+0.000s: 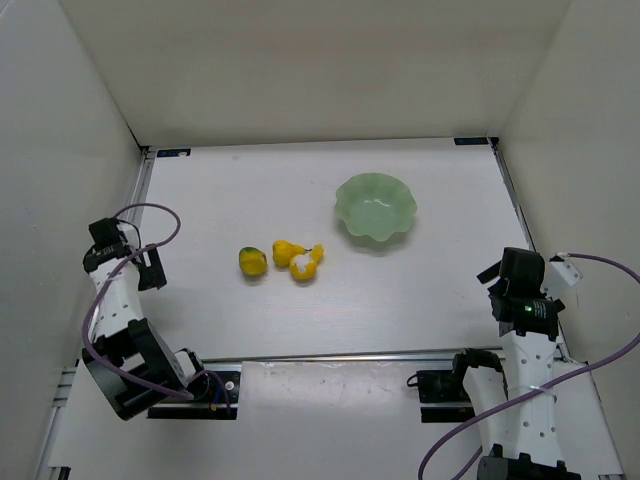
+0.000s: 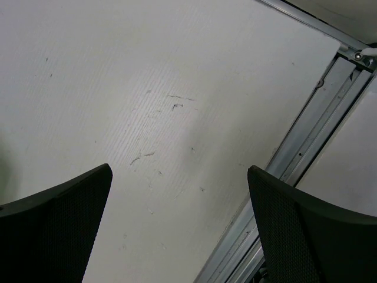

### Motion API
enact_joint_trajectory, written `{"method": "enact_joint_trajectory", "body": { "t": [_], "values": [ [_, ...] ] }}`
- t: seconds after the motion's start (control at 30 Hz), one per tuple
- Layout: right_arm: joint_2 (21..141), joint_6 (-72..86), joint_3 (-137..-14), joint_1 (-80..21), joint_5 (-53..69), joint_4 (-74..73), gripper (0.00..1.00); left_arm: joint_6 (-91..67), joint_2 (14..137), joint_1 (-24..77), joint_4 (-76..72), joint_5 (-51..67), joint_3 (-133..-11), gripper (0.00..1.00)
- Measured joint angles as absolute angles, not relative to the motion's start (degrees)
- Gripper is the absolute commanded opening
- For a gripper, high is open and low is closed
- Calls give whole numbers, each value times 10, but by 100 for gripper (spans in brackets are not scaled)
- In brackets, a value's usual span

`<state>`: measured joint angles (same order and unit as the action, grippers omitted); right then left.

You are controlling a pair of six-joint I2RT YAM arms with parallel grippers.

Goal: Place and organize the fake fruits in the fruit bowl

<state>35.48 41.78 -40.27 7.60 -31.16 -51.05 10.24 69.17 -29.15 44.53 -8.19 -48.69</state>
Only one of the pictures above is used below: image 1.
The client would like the yellow green fake mango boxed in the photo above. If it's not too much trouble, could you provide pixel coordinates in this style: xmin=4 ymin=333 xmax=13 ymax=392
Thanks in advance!
xmin=239 ymin=247 xmax=268 ymax=277

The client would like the yellow fake pear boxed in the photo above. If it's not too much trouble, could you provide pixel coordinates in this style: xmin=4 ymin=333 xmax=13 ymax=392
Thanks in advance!
xmin=272 ymin=240 xmax=307 ymax=268

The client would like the peeled yellow fake banana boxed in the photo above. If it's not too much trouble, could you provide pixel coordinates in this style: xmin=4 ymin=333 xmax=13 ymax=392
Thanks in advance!
xmin=289 ymin=244 xmax=324 ymax=282

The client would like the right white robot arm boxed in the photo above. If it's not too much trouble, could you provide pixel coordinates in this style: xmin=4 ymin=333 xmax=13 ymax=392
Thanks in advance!
xmin=454 ymin=247 xmax=577 ymax=479

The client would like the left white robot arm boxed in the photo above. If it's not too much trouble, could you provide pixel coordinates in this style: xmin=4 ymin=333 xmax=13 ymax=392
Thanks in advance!
xmin=83 ymin=218 xmax=204 ymax=394

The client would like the green glass fruit bowl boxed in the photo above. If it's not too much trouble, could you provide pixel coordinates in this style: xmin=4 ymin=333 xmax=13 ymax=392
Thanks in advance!
xmin=334 ymin=172 xmax=418 ymax=243

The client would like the left blue corner label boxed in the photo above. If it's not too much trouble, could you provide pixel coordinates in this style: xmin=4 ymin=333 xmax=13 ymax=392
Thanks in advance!
xmin=156 ymin=148 xmax=191 ymax=158

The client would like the white front cover board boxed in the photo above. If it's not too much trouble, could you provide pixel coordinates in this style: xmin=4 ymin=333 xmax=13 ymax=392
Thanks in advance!
xmin=34 ymin=357 xmax=626 ymax=480

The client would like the left aluminium rail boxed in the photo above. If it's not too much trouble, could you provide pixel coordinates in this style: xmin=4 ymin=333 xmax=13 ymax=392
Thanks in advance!
xmin=120 ymin=147 xmax=156 ymax=226

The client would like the aluminium rail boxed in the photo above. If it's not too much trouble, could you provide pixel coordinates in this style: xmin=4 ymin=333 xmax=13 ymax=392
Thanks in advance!
xmin=488 ymin=137 xmax=536 ymax=251
xmin=120 ymin=147 xmax=156 ymax=226
xmin=199 ymin=348 xmax=506 ymax=366

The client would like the front aluminium rail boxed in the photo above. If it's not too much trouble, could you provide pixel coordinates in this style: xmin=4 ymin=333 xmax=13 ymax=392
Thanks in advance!
xmin=199 ymin=348 xmax=506 ymax=366

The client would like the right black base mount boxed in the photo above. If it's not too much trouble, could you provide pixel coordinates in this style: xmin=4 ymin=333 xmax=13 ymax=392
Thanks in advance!
xmin=406 ymin=370 xmax=475 ymax=424

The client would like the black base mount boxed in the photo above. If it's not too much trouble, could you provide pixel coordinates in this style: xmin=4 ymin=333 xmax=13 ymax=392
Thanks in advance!
xmin=147 ymin=362 xmax=242 ymax=421
xmin=406 ymin=370 xmax=475 ymax=424

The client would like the right aluminium rail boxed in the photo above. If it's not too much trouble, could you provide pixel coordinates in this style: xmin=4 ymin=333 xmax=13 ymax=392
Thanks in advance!
xmin=488 ymin=137 xmax=536 ymax=251

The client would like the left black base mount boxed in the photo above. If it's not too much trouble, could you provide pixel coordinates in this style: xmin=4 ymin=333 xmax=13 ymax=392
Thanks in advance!
xmin=147 ymin=362 xmax=242 ymax=421

